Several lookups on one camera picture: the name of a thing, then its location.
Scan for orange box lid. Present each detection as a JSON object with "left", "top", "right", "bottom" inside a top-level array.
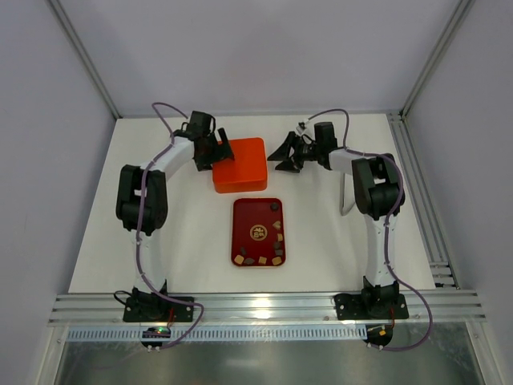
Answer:
[{"left": 212, "top": 137, "right": 268, "bottom": 175}]

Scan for metal tongs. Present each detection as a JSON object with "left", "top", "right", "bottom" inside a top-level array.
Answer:
[{"left": 339, "top": 173, "right": 356, "bottom": 217}]

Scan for orange chocolate box with tray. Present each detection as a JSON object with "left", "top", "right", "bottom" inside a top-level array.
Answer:
[{"left": 212, "top": 170, "right": 268, "bottom": 194}]

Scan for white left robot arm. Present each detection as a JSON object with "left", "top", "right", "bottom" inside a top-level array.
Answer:
[{"left": 115, "top": 111, "right": 234, "bottom": 322}]

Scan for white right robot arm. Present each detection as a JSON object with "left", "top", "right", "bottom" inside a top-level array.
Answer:
[{"left": 267, "top": 122, "right": 409, "bottom": 321}]

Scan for tan chocolate front left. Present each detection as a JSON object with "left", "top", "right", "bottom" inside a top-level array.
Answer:
[{"left": 234, "top": 255, "right": 244, "bottom": 265}]

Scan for red rectangular tray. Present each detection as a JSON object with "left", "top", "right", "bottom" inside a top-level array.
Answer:
[{"left": 230, "top": 197, "right": 287, "bottom": 268}]

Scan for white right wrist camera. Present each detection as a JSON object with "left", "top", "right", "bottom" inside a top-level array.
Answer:
[{"left": 296, "top": 120, "right": 309, "bottom": 136}]

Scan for aluminium side rail right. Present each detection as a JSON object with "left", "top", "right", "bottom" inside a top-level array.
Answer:
[{"left": 386, "top": 112, "right": 460, "bottom": 290}]

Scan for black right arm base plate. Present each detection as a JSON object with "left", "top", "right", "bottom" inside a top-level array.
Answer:
[{"left": 333, "top": 293, "right": 410, "bottom": 321}]

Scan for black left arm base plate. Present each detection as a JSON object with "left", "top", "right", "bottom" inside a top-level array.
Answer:
[{"left": 123, "top": 296, "right": 194, "bottom": 323}]

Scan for slotted cable duct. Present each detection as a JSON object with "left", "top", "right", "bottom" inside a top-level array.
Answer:
[{"left": 66, "top": 324, "right": 367, "bottom": 343}]

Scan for aluminium frame post left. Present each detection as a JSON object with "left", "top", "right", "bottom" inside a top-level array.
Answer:
[{"left": 45, "top": 0, "right": 122, "bottom": 120}]

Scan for aluminium frame post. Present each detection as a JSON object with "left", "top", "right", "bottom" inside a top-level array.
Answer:
[
  {"left": 45, "top": 0, "right": 122, "bottom": 120},
  {"left": 399, "top": 0, "right": 475, "bottom": 120}
]

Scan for aluminium frame post right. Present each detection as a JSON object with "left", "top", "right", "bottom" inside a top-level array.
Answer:
[{"left": 399, "top": 0, "right": 475, "bottom": 120}]

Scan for aluminium front rail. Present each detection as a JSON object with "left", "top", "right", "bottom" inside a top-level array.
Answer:
[{"left": 48, "top": 290, "right": 486, "bottom": 326}]

